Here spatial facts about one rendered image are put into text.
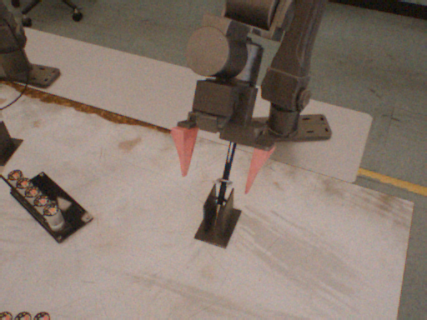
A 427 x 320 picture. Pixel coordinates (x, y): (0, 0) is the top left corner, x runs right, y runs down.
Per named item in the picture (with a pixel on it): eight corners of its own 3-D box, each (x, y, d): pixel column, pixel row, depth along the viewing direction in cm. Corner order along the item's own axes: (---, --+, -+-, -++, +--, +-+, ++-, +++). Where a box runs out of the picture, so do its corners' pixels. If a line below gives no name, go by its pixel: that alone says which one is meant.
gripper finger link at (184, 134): (208, 190, 59) (221, 124, 57) (161, 177, 61) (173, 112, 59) (221, 179, 66) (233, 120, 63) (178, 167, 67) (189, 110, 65)
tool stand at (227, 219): (236, 236, 76) (249, 177, 74) (220, 256, 67) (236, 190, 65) (206, 226, 78) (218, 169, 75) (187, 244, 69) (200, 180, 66)
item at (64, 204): (11, 196, 78) (8, 192, 77) (44, 174, 81) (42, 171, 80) (60, 246, 70) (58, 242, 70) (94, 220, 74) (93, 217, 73)
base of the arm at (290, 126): (340, 108, 82) (330, 87, 87) (238, 114, 81) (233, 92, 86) (332, 138, 88) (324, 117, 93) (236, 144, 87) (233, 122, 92)
